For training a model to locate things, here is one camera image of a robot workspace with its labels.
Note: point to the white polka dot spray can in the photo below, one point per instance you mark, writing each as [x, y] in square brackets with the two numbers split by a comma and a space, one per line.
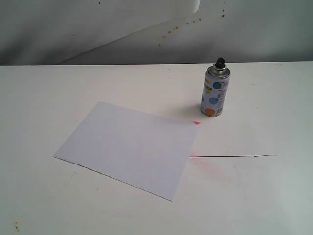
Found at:
[217, 78]

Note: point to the white paper sheet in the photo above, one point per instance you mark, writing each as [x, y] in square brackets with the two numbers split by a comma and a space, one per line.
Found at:
[143, 150]

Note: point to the white backdrop sheet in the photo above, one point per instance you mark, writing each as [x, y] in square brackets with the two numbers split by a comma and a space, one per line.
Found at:
[107, 32]

